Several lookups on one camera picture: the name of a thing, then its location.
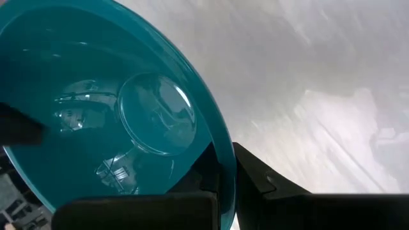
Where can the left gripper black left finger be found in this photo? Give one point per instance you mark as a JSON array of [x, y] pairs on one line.
[[143, 212]]

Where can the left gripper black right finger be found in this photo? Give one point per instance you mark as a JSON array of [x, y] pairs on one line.
[[303, 212]]

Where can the teal blue plastic bowl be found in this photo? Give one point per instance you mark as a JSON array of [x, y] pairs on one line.
[[96, 48]]

